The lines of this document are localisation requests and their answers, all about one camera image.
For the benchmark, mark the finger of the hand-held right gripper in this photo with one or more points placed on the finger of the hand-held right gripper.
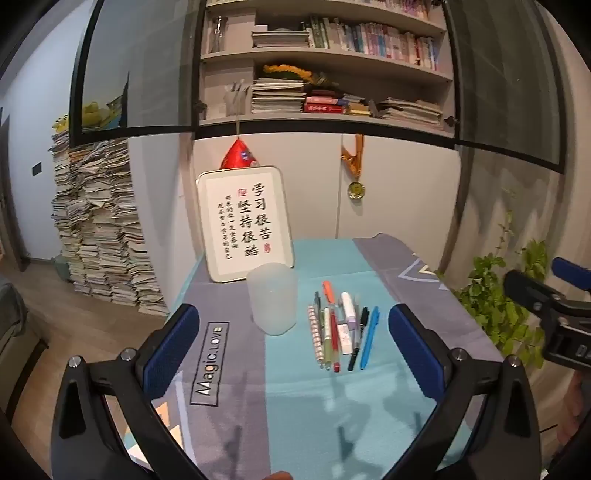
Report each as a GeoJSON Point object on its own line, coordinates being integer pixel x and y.
{"type": "Point", "coordinates": [526, 288]}
{"type": "Point", "coordinates": [572, 273]}

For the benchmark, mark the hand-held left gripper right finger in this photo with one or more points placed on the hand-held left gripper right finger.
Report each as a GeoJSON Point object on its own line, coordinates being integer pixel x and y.
{"type": "Point", "coordinates": [411, 341]}

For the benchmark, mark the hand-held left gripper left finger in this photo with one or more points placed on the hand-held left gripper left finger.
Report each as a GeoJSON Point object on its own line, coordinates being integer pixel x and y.
{"type": "Point", "coordinates": [171, 346]}

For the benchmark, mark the blue pen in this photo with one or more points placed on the blue pen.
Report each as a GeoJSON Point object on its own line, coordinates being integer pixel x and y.
{"type": "Point", "coordinates": [369, 339]}

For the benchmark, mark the black pen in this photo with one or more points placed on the black pen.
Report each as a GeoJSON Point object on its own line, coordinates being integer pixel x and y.
{"type": "Point", "coordinates": [358, 341]}

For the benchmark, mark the red pen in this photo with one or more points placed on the red pen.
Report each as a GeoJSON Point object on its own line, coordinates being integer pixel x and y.
{"type": "Point", "coordinates": [334, 337]}

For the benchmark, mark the green and white pen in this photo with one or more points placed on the green and white pen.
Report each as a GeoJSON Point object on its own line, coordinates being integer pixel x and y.
{"type": "Point", "coordinates": [327, 341]}

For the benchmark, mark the pink checkered pen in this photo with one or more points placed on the pink checkered pen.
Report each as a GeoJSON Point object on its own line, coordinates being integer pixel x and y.
{"type": "Point", "coordinates": [315, 332]}

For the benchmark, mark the dark green pen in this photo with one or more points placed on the dark green pen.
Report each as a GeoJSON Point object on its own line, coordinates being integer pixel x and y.
{"type": "Point", "coordinates": [317, 300]}

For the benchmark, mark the frosted plastic cup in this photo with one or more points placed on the frosted plastic cup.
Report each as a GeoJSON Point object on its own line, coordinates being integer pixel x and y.
{"type": "Point", "coordinates": [272, 300]}

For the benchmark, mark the person's right forearm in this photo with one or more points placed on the person's right forearm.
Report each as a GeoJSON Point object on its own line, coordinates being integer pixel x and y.
{"type": "Point", "coordinates": [575, 401]}

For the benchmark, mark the green leafy plant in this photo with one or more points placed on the green leafy plant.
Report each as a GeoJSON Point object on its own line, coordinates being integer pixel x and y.
{"type": "Point", "coordinates": [498, 304]}

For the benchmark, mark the white eraser with grey sleeve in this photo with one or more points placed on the white eraser with grey sleeve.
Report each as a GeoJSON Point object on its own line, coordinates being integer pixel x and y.
{"type": "Point", "coordinates": [344, 339]}

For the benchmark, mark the white and purple highlighter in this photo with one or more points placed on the white and purple highlighter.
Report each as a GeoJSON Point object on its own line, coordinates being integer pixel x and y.
{"type": "Point", "coordinates": [348, 309]}

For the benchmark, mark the teal and grey tablecloth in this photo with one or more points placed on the teal and grey tablecloth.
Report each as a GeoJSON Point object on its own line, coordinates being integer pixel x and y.
{"type": "Point", "coordinates": [295, 392]}

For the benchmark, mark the tall stack of papers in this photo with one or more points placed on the tall stack of papers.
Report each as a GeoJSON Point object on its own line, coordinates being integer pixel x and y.
{"type": "Point", "coordinates": [101, 240]}

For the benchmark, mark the teal basket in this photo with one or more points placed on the teal basket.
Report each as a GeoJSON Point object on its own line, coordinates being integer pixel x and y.
{"type": "Point", "coordinates": [62, 267]}

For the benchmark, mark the framed calligraphy picture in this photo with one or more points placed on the framed calligraphy picture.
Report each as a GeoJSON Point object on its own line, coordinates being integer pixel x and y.
{"type": "Point", "coordinates": [240, 221]}

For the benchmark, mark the grey sofa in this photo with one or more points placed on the grey sofa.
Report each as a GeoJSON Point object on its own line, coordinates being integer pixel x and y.
{"type": "Point", "coordinates": [16, 323]}

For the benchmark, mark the glass cabinet door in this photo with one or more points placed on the glass cabinet door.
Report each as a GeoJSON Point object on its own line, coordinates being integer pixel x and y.
{"type": "Point", "coordinates": [508, 83]}
{"type": "Point", "coordinates": [138, 69]}

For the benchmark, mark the red hanging ornament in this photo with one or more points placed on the red hanging ornament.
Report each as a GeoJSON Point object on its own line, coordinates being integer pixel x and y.
{"type": "Point", "coordinates": [239, 157]}

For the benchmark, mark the wide stack of magazines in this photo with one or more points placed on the wide stack of magazines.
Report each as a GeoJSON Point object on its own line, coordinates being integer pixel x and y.
{"type": "Point", "coordinates": [411, 111]}

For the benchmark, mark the dark wooden door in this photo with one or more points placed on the dark wooden door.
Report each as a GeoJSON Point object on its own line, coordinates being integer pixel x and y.
{"type": "Point", "coordinates": [9, 194]}

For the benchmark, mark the small stack of books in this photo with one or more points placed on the small stack of books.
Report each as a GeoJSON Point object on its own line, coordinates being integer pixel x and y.
{"type": "Point", "coordinates": [358, 107]}

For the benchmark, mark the yellow plush toy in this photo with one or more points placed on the yellow plush toy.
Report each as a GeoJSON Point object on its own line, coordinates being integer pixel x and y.
{"type": "Point", "coordinates": [60, 122]}

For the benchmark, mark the stack of red books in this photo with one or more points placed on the stack of red books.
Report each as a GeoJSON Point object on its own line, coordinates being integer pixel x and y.
{"type": "Point", "coordinates": [323, 105]}

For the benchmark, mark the clear pen holder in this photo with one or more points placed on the clear pen holder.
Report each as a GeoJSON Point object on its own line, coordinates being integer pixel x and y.
{"type": "Point", "coordinates": [236, 101]}

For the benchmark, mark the thick stack of magazines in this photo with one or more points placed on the thick stack of magazines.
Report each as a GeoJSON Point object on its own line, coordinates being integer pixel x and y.
{"type": "Point", "coordinates": [277, 97]}

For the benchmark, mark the grey bookshelf cabinet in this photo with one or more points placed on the grey bookshelf cabinet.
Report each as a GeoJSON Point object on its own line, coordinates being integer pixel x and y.
{"type": "Point", "coordinates": [231, 69]}

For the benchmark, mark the row of upright books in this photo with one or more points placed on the row of upright books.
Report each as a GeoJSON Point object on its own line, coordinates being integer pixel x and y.
{"type": "Point", "coordinates": [369, 39]}

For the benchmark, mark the yellow flower garland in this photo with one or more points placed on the yellow flower garland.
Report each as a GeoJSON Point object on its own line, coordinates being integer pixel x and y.
{"type": "Point", "coordinates": [288, 71]}

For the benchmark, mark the clear glass jar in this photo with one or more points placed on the clear glass jar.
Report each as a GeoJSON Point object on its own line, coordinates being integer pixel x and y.
{"type": "Point", "coordinates": [218, 34]}

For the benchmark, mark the stack of grey magazines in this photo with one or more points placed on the stack of grey magazines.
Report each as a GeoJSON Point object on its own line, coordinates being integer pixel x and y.
{"type": "Point", "coordinates": [279, 39]}

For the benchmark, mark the black wall switch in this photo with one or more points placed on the black wall switch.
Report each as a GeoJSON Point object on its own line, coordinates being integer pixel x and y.
{"type": "Point", "coordinates": [37, 169]}

